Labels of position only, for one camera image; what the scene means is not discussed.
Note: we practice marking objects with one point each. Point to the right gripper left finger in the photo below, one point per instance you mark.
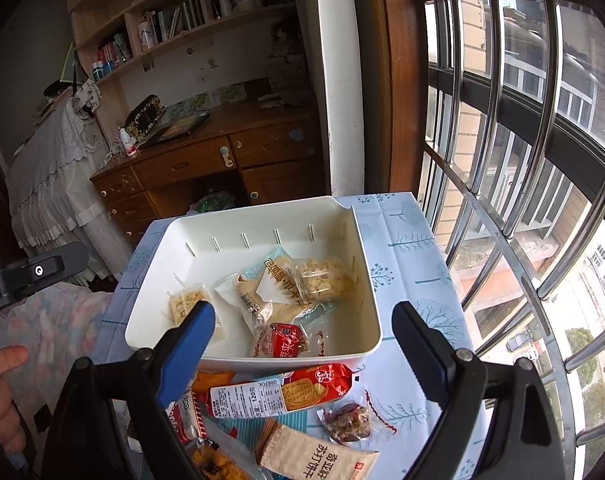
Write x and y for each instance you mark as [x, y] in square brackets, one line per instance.
[178, 352]

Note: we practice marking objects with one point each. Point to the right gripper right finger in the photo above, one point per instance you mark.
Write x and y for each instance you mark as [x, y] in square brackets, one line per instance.
[428, 353]

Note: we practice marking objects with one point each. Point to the clear pack peanut cookies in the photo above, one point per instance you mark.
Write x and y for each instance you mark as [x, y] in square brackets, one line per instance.
[184, 301]

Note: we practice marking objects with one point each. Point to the red Cookies snack pack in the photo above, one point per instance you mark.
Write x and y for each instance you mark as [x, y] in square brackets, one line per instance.
[186, 420]

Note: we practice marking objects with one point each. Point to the small red candy pack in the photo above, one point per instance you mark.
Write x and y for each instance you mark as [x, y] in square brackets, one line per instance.
[280, 341]

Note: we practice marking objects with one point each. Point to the clear bag soda crackers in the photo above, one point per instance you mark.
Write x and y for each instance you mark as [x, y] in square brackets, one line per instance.
[266, 293]

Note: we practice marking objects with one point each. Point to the small nut pack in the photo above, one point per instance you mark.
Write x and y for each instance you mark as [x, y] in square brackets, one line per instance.
[346, 423]

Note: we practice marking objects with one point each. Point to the clear bag yellow pastries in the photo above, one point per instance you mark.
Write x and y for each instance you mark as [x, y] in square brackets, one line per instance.
[220, 456]

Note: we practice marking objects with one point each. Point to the red biscuit roll pack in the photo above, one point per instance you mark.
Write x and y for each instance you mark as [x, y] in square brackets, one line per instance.
[281, 394]

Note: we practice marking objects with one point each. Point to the clear round rice cracker pack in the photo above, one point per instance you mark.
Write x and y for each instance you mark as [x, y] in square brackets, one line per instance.
[322, 279]

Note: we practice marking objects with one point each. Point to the beige soda cracker pack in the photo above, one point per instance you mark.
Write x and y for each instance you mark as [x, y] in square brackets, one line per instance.
[295, 455]

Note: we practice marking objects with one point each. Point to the person left hand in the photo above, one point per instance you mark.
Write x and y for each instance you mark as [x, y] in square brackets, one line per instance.
[12, 437]

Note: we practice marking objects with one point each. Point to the orange snack pack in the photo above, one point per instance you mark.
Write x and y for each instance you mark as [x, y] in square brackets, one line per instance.
[204, 380]

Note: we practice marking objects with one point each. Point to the pastel floral blanket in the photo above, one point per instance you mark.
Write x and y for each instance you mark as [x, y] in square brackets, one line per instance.
[57, 325]

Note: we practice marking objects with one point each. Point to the light blue patterned tablecloth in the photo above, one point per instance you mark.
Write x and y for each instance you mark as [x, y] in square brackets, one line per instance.
[383, 238]

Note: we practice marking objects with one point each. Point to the white plastic storage bin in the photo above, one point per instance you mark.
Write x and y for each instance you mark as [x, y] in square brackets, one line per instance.
[210, 247]

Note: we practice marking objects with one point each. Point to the green white plastic bag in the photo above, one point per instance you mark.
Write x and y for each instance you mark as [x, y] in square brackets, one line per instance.
[211, 203]

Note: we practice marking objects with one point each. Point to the white red bottle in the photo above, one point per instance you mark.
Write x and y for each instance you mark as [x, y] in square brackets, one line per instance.
[128, 142]

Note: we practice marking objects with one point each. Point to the wooden desk with drawers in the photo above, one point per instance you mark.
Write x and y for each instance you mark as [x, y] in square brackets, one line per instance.
[256, 154]

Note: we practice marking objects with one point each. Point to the dark book on desk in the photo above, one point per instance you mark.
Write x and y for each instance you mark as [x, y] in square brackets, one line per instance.
[173, 130]

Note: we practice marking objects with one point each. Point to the wooden bookshelf with books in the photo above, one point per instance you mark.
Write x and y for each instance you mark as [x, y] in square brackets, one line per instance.
[183, 51]

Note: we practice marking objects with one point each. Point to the window metal grille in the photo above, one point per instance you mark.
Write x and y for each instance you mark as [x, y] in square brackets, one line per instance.
[513, 187]

